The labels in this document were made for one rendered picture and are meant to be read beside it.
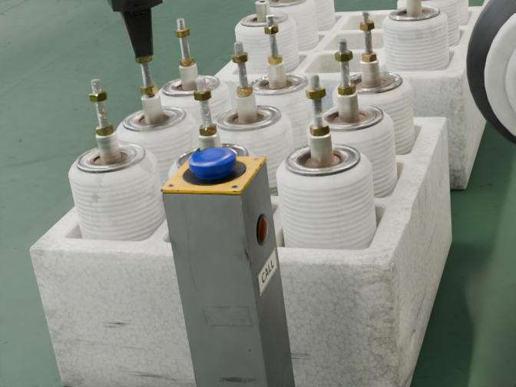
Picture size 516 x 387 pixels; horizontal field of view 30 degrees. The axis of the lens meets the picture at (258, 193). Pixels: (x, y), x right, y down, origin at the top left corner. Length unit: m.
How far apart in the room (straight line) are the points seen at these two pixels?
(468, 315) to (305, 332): 0.26
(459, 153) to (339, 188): 0.55
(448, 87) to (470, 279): 0.32
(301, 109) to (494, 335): 0.35
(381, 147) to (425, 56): 0.42
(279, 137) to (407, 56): 0.42
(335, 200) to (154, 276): 0.21
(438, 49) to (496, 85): 0.76
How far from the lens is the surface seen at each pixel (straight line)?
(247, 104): 1.09
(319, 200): 0.93
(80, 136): 1.91
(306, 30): 1.62
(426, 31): 1.43
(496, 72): 0.69
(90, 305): 1.06
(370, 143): 1.03
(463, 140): 1.44
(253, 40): 1.50
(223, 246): 0.79
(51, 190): 1.68
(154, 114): 1.13
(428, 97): 1.43
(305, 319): 0.96
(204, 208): 0.78
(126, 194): 1.02
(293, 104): 1.17
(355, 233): 0.95
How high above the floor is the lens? 0.62
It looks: 24 degrees down
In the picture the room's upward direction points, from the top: 8 degrees counter-clockwise
